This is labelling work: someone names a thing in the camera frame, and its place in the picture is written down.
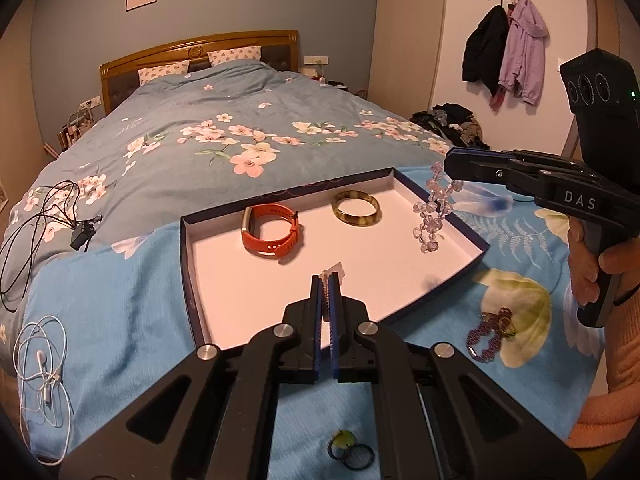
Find pile of dark clothes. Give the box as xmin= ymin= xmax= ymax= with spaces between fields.
xmin=409 ymin=102 xmax=484 ymax=152

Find white earphones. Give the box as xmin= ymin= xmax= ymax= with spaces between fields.
xmin=13 ymin=315 xmax=77 ymax=462

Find black charger cable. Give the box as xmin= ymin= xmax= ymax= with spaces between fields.
xmin=0 ymin=180 xmax=104 ymax=312

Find wooden door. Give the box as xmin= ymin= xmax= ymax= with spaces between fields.
xmin=561 ymin=0 xmax=622 ymax=161

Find person's right hand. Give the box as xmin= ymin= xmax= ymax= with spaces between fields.
xmin=566 ymin=214 xmax=640 ymax=307

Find black ring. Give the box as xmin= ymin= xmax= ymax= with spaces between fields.
xmin=347 ymin=444 xmax=376 ymax=472

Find clear crystal bead bracelet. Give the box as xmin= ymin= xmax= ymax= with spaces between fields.
xmin=412 ymin=162 xmax=463 ymax=254

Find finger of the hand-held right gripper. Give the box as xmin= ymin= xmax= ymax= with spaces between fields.
xmin=451 ymin=146 xmax=601 ymax=177
xmin=444 ymin=152 xmax=556 ymax=197

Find black jacket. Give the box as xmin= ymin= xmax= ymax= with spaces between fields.
xmin=461 ymin=5 xmax=511 ymax=99

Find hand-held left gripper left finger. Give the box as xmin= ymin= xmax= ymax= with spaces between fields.
xmin=59 ymin=275 xmax=322 ymax=480

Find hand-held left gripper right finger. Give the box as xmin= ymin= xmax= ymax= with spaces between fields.
xmin=330 ymin=275 xmax=587 ymax=480

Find bedside clutter of books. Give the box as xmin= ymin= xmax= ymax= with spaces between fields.
xmin=42 ymin=104 xmax=97 ymax=162

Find floral grey-blue duvet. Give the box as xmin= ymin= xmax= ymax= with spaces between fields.
xmin=0 ymin=59 xmax=453 ymax=291

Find shallow white tray box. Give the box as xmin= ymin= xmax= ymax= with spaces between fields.
xmin=180 ymin=166 xmax=491 ymax=361

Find green stone ring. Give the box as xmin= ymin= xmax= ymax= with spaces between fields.
xmin=328 ymin=430 xmax=358 ymax=461

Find purple jacket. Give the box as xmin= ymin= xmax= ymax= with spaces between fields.
xmin=488 ymin=0 xmax=549 ymax=114

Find heart print pillow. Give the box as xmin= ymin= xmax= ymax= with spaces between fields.
xmin=137 ymin=59 xmax=191 ymax=86
xmin=207 ymin=46 xmax=264 ymax=67

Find purple bead bracelet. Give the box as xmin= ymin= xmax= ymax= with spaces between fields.
xmin=466 ymin=307 xmax=516 ymax=364

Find amber bangle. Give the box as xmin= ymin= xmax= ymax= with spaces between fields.
xmin=332 ymin=190 xmax=383 ymax=226

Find orange smartwatch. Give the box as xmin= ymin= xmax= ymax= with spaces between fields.
xmin=241 ymin=203 xmax=305 ymax=263

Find person's right forearm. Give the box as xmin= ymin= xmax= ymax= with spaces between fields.
xmin=565 ymin=285 xmax=640 ymax=453

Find wooden bed headboard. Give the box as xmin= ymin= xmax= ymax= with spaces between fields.
xmin=99 ymin=30 xmax=301 ymax=117

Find blue flower print blanket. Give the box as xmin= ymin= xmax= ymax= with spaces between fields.
xmin=15 ymin=164 xmax=613 ymax=480

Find beige wardrobe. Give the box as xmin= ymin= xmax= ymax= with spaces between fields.
xmin=366 ymin=0 xmax=449 ymax=117

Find pink hair tie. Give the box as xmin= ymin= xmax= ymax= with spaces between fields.
xmin=320 ymin=261 xmax=348 ymax=322

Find bedside table clutter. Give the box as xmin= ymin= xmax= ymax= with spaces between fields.
xmin=310 ymin=62 xmax=371 ymax=102

